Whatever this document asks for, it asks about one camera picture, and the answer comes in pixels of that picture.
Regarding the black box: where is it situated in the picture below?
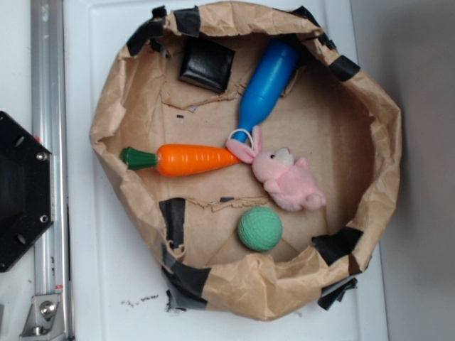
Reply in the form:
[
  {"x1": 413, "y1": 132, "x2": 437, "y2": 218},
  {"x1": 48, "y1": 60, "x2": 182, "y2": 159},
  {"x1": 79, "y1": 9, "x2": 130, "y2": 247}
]
[{"x1": 179, "y1": 37, "x2": 235, "y2": 93}]

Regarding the orange toy carrot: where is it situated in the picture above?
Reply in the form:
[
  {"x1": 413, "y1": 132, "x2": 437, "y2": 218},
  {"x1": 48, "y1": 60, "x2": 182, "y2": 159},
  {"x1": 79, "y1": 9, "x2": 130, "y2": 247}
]
[{"x1": 120, "y1": 144, "x2": 240, "y2": 177}]

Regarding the pink plush bunny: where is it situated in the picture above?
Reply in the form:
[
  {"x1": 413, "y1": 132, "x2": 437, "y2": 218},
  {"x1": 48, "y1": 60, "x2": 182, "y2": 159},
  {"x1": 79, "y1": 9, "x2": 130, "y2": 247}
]
[{"x1": 226, "y1": 125, "x2": 326, "y2": 212}]

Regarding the green foam ball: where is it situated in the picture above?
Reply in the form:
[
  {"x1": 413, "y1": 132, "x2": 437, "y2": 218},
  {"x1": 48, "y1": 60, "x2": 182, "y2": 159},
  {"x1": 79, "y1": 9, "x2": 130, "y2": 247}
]
[{"x1": 237, "y1": 207, "x2": 283, "y2": 252}]

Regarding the brown paper bag container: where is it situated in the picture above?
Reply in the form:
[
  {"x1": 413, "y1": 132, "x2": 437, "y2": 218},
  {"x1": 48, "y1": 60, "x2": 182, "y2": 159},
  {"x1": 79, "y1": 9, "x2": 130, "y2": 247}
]
[{"x1": 90, "y1": 1, "x2": 402, "y2": 320}]

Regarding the blue plastic bottle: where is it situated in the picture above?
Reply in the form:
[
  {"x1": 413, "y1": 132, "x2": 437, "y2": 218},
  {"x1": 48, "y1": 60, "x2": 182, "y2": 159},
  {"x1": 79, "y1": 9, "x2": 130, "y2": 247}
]
[{"x1": 232, "y1": 39, "x2": 300, "y2": 142}]

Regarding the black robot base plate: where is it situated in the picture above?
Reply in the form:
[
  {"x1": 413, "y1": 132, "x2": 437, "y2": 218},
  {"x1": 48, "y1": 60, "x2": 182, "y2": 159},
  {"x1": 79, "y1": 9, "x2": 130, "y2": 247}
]
[{"x1": 1, "y1": 112, "x2": 53, "y2": 273}]

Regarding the aluminium extrusion rail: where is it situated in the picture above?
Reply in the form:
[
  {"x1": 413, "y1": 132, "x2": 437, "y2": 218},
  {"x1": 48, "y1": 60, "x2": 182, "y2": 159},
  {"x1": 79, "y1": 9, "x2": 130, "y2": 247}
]
[{"x1": 31, "y1": 1, "x2": 70, "y2": 295}]

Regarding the metal corner bracket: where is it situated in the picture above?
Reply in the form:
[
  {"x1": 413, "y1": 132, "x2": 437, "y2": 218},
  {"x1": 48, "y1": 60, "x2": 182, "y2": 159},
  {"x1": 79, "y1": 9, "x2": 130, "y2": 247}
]
[{"x1": 18, "y1": 293, "x2": 67, "y2": 341}]

